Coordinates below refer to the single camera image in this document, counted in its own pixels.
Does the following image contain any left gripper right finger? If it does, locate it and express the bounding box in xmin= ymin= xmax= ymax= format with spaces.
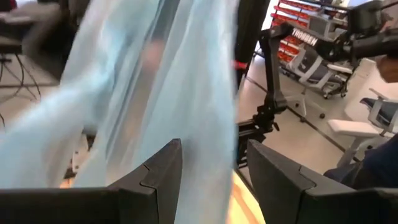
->
xmin=247 ymin=139 xmax=398 ymax=224

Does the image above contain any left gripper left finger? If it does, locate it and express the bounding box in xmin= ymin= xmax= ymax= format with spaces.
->
xmin=0 ymin=138 xmax=183 ymax=224

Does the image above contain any light blue trash bag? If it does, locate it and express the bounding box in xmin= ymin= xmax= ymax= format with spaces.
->
xmin=0 ymin=0 xmax=239 ymax=224

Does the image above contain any person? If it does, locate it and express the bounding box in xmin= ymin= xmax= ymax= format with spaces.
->
xmin=323 ymin=133 xmax=398 ymax=191

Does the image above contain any white office chair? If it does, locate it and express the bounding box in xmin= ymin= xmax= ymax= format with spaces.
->
xmin=284 ymin=46 xmax=354 ymax=121
xmin=328 ymin=88 xmax=398 ymax=169

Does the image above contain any red bin shelving rack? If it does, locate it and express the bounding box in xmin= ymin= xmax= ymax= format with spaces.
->
xmin=269 ymin=0 xmax=351 ymax=65

